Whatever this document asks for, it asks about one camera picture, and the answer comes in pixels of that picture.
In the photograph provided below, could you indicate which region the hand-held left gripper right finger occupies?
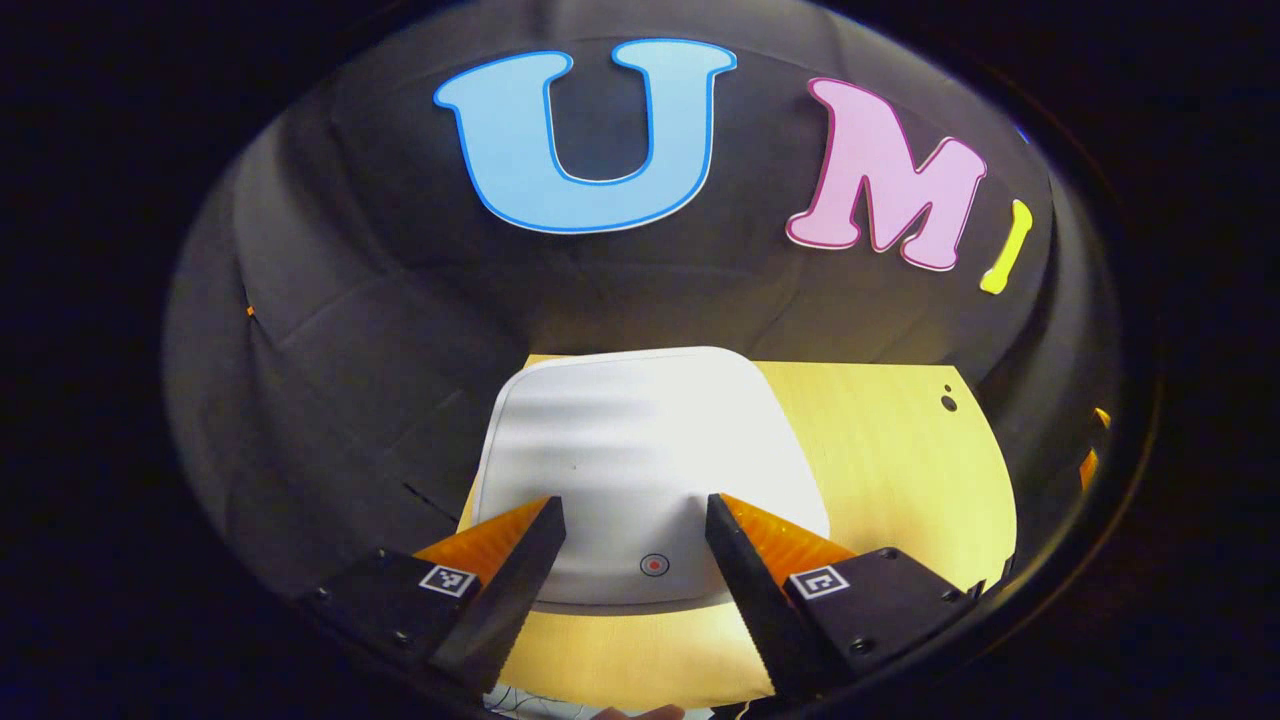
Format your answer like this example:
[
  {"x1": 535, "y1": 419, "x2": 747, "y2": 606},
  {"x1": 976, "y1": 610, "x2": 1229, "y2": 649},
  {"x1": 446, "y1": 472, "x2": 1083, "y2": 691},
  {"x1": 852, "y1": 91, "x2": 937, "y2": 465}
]
[{"x1": 705, "y1": 492, "x2": 978, "y2": 702}]

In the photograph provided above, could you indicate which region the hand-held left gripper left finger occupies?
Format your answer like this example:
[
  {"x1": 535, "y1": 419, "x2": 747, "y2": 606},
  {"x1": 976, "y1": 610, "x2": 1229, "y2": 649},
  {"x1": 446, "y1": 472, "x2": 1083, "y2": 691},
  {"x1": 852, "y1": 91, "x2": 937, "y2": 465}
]
[{"x1": 304, "y1": 496, "x2": 567, "y2": 695}]

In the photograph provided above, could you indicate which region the white desktop garbage bin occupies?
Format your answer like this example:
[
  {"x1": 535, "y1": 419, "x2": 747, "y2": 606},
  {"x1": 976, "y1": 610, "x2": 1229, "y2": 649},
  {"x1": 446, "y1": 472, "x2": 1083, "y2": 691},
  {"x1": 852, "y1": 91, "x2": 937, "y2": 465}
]
[{"x1": 472, "y1": 346, "x2": 831, "y2": 613}]

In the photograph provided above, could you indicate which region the wooden desktop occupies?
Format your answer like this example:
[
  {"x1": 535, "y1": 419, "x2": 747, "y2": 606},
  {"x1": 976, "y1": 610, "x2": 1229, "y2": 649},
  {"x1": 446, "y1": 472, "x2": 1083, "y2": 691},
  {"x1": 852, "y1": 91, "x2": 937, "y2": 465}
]
[{"x1": 455, "y1": 353, "x2": 1018, "y2": 713}]

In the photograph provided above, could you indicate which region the black backdrop cloth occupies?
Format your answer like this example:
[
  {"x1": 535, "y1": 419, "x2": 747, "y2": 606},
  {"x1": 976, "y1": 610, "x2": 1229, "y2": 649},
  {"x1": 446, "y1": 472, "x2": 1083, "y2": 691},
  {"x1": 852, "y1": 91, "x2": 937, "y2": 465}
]
[{"x1": 163, "y1": 0, "x2": 1121, "y2": 601}]

